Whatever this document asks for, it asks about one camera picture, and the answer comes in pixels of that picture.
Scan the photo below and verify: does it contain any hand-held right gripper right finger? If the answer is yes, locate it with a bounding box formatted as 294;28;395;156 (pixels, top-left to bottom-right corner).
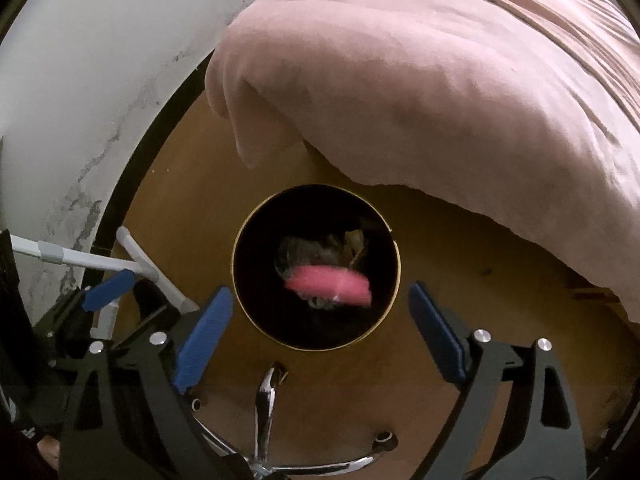
408;281;587;480

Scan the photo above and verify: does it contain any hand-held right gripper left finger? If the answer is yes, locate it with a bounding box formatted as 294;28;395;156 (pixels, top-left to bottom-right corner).
59;286;251;480

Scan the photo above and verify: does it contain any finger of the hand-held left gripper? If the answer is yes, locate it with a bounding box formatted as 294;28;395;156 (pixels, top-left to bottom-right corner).
37;269;137;333
112;280;183;348

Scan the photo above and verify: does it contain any black round waste bin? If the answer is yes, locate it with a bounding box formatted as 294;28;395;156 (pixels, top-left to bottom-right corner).
231;184;401;352

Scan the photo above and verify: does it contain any pink plastic wrapper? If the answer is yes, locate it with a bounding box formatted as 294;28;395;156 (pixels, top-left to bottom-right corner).
284;266;373;306

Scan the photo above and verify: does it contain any chrome chair base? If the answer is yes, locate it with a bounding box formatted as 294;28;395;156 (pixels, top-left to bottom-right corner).
190;365;401;480

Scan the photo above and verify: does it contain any pink blanket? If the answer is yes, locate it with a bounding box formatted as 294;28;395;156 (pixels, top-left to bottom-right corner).
205;0;640;323

